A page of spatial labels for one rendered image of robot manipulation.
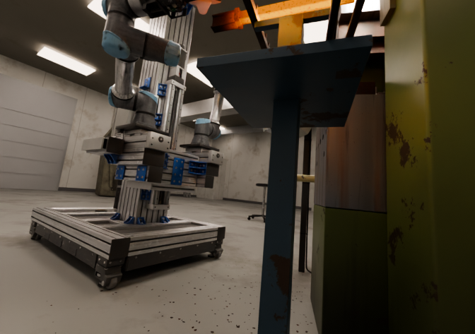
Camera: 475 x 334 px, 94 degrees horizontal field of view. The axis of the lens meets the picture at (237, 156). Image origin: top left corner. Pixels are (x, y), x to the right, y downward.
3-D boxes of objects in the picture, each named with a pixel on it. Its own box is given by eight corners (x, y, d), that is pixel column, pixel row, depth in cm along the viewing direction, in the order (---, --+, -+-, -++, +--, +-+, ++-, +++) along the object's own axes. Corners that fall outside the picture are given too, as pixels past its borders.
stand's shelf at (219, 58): (196, 67, 43) (196, 58, 44) (251, 128, 80) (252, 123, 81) (372, 45, 33) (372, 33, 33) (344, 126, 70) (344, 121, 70)
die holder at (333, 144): (324, 206, 83) (328, 94, 90) (313, 203, 120) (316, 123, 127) (514, 225, 70) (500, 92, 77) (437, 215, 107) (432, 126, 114)
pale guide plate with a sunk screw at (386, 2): (389, 8, 79) (389, -33, 82) (379, 26, 88) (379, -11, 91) (396, 7, 79) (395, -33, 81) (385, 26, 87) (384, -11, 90)
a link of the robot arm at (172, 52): (166, 66, 115) (177, 75, 73) (143, 58, 110) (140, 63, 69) (170, 42, 111) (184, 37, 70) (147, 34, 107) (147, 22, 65)
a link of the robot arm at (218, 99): (199, 135, 187) (212, 74, 193) (209, 140, 200) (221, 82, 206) (210, 136, 181) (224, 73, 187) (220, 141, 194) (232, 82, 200)
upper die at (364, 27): (338, 38, 108) (338, 21, 110) (330, 62, 128) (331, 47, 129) (440, 32, 99) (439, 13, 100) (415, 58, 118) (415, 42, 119)
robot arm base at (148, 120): (124, 127, 135) (127, 111, 137) (146, 133, 147) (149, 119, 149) (138, 124, 127) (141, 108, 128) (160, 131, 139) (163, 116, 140)
